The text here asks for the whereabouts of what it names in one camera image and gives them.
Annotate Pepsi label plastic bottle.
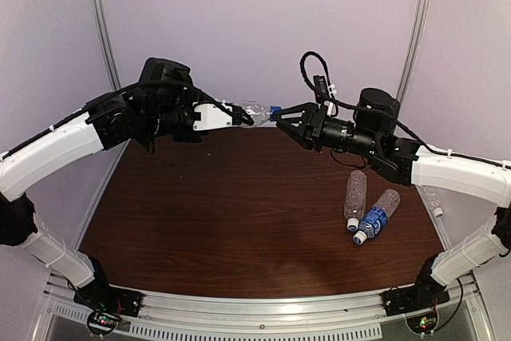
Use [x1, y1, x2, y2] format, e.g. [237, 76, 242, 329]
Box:
[240, 101, 282, 128]

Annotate clear unlabeled plastic bottle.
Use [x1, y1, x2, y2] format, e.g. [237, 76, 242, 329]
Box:
[343, 170, 366, 223]

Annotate blue bottle cap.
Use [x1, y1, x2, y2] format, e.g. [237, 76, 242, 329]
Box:
[270, 105, 282, 121]

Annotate white bottle cap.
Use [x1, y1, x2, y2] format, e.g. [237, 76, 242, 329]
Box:
[347, 218, 359, 232]

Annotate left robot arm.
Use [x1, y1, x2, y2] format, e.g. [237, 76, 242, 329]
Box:
[1, 57, 255, 307]

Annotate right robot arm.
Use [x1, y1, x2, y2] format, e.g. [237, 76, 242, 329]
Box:
[272, 88, 510, 293]

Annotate blue label water bottle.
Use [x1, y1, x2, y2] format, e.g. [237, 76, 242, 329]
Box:
[352, 189, 401, 245]

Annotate left circuit board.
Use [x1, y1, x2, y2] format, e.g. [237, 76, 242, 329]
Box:
[85, 311, 121, 338]

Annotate circuit board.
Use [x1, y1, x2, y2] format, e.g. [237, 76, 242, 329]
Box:
[405, 310, 439, 337]
[85, 311, 121, 338]

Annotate right circuit board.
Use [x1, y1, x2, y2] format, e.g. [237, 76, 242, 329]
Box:
[405, 310, 439, 337]

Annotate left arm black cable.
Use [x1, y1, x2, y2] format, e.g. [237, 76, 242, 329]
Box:
[0, 81, 236, 158]

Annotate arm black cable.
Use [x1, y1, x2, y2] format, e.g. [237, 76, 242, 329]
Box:
[299, 51, 511, 169]
[0, 81, 236, 158]

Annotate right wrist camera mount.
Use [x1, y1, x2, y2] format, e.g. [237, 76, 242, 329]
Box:
[313, 75, 339, 117]

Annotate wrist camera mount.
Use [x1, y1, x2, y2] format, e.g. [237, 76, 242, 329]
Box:
[313, 75, 339, 117]
[192, 102, 234, 132]

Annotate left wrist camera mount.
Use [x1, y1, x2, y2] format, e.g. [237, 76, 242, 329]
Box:
[192, 102, 234, 132]

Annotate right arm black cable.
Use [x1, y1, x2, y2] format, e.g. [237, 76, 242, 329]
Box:
[299, 51, 511, 169]

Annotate right aluminium frame post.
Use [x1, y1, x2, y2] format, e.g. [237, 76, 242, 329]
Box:
[396, 0, 431, 104]

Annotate aluminium frame post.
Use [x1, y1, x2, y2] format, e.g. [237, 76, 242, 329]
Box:
[91, 0, 121, 90]
[396, 0, 431, 104]

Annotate left aluminium frame post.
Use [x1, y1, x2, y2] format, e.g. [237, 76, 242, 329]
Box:
[91, 0, 121, 90]

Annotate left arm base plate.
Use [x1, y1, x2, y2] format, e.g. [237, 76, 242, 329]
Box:
[73, 284, 143, 318]

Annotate front aluminium rail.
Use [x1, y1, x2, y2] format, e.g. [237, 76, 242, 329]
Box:
[42, 272, 494, 340]

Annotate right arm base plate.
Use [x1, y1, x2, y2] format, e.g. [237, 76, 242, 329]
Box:
[380, 285, 450, 316]

